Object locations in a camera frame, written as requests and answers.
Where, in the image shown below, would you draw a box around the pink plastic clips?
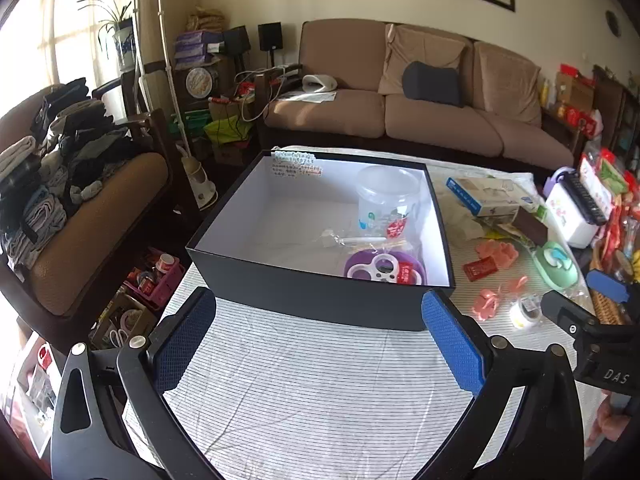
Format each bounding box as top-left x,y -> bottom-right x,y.
472,287 -> 504,322

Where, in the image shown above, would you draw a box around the yellow green bag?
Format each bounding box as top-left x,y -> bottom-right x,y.
203,114 -> 254,147

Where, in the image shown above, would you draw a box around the woven straw hat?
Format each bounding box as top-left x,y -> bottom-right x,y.
187,7 -> 226,34

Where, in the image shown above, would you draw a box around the magazine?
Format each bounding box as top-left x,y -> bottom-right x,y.
14,344 -> 60,457

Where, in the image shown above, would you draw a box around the red flat packet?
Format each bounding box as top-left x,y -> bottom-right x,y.
462,257 -> 497,282

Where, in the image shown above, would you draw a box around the purple plastic basket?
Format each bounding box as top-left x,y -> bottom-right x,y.
123,249 -> 187,312

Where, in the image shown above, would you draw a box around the black comb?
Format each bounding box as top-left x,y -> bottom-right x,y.
562,172 -> 609,226

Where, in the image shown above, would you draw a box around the white paper sheets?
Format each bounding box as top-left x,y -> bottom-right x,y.
274,90 -> 337,106

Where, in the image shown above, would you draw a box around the round printed tin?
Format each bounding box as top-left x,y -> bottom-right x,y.
185,66 -> 217,99

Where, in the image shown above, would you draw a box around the striped cloth-covered desktop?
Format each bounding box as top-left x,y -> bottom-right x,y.
121,146 -> 612,480

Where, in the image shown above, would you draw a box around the clear plastic jar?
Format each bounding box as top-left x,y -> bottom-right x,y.
356,164 -> 422,242

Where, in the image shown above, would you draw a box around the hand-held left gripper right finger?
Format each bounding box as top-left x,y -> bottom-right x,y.
414,289 -> 587,480

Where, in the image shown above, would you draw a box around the brown sofa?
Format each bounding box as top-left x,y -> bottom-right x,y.
262,20 -> 580,173

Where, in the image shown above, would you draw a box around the wicker basket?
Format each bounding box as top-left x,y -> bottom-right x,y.
586,254 -> 640,327

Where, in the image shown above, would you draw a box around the potted plant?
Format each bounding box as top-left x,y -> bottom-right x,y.
76,0 -> 139,73

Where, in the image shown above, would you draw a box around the green round case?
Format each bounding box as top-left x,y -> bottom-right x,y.
531,241 -> 581,289

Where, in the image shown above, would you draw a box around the white plastic spoon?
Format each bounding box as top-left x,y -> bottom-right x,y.
320,229 -> 388,252

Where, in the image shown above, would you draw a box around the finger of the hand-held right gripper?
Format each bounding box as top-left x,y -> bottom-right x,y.
541,290 -> 602,334
586,270 -> 632,307

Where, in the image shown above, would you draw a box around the brown small box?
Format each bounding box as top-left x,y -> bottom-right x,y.
512,206 -> 550,246

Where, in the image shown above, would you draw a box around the white pole stand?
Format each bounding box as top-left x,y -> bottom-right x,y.
154,0 -> 192,143

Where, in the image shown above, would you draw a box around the pile of red snack packets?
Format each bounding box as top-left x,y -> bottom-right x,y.
579,147 -> 640,266

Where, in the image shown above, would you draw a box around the blue white carton box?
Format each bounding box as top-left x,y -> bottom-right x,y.
446,176 -> 539,218

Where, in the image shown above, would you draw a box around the tan throw pillow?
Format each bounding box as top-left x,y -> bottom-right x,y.
378,24 -> 468,96

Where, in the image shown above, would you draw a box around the stack of purple packets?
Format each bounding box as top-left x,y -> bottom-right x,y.
174,30 -> 224,67

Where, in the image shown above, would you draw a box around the black storage box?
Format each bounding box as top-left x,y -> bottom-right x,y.
185,149 -> 457,332

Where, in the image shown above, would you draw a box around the dark wooden shelf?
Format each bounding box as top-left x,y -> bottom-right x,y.
541,65 -> 640,161

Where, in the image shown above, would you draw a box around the purple egg-shaped tray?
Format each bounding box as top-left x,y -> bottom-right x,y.
343,250 -> 427,287

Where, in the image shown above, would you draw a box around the pile of folded clothes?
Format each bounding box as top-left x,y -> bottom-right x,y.
0,77 -> 135,272

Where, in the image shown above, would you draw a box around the purple round container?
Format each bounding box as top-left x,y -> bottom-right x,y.
545,166 -> 579,196

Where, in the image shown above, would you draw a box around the person's right hand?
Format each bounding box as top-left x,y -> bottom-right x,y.
584,399 -> 625,447

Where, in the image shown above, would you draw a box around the cardboard box with scissors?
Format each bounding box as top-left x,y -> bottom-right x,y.
89,291 -> 162,352

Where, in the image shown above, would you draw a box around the brown wooden armchair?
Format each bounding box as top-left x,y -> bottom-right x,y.
0,80 -> 175,333

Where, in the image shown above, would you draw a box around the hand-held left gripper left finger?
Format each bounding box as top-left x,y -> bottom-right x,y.
49,286 -> 237,480

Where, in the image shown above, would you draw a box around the white floral box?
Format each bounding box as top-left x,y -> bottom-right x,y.
544,181 -> 601,249

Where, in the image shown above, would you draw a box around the sheer white curtain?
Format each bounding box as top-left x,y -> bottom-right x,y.
0,0 -> 147,126

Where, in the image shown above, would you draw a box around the white curved device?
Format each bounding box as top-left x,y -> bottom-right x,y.
301,74 -> 339,94

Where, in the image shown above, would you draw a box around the dark blue cushion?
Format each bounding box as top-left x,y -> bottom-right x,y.
402,61 -> 462,107

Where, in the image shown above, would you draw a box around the black speaker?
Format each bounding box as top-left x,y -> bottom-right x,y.
223,25 -> 251,56
258,22 -> 283,53

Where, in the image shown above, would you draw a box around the crumpled white plastic bag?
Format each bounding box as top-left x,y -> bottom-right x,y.
444,204 -> 487,242

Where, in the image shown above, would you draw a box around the white tape roll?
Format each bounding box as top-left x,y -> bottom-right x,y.
509,296 -> 544,330

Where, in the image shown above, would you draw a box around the white small appliance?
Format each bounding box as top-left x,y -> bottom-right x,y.
179,144 -> 219,211

